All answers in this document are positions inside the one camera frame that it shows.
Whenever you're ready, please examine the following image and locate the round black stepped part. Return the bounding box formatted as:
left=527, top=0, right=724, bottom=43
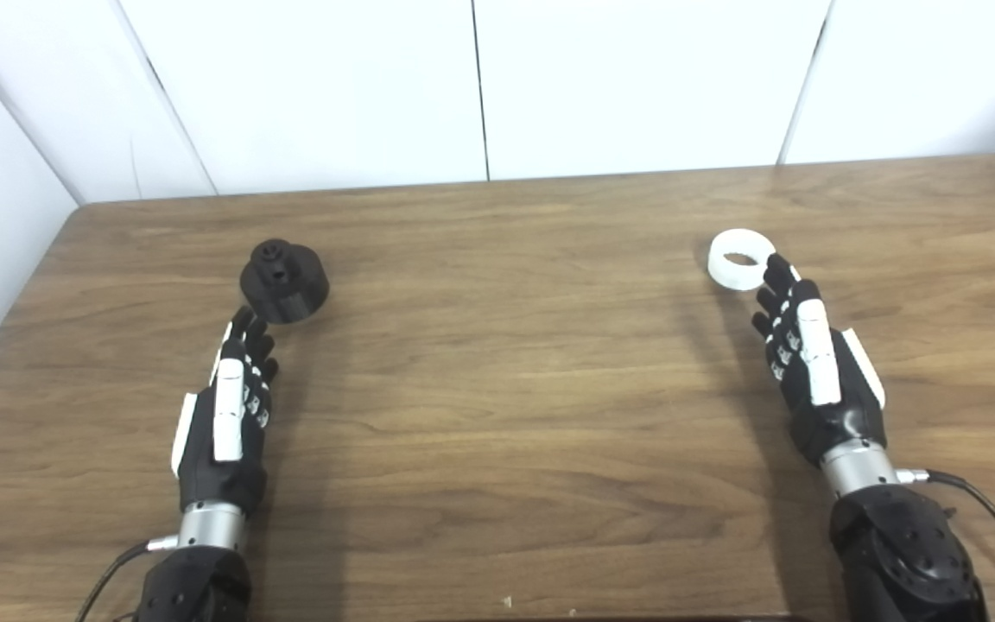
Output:
left=239, top=239, right=331, bottom=326

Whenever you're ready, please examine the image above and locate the thick black right wrist cable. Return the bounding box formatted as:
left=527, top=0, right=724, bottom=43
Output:
left=897, top=468, right=995, bottom=601

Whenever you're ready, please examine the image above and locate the white plastic ring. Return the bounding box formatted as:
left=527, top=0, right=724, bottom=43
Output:
left=707, top=228, right=778, bottom=292

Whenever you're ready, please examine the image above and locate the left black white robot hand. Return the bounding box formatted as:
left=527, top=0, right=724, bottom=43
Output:
left=171, top=306, right=280, bottom=552

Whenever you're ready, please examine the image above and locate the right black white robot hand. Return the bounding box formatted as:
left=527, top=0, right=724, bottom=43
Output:
left=751, top=253, right=900, bottom=498

